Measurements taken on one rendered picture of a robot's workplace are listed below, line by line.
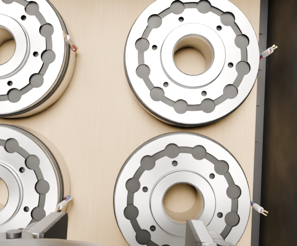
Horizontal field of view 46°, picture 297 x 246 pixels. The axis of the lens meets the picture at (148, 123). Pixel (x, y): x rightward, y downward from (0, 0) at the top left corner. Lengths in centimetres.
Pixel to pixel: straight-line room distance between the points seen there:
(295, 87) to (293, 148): 4
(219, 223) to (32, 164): 15
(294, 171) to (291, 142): 2
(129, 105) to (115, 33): 6
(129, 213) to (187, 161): 6
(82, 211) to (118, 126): 8
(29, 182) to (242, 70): 18
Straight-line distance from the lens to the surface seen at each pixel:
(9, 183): 28
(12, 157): 28
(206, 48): 28
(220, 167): 27
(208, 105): 27
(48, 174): 27
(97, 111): 30
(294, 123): 25
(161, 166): 26
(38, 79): 28
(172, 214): 29
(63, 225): 16
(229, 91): 27
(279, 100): 28
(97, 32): 31
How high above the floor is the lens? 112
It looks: 88 degrees down
